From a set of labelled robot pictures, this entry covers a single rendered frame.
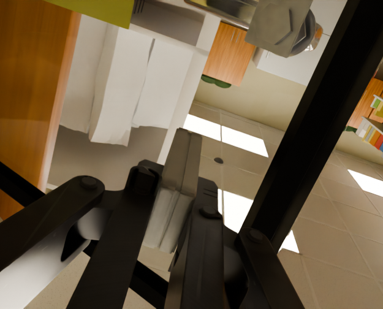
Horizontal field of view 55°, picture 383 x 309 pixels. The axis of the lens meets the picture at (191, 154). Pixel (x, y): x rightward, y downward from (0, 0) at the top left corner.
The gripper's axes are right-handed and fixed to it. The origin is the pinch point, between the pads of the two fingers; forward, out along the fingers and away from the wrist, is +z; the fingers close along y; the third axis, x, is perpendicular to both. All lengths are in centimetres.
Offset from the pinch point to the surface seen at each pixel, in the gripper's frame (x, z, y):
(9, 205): -20.4, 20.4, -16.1
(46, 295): -136, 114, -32
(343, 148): -131, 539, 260
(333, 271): -136, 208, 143
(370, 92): -36, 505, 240
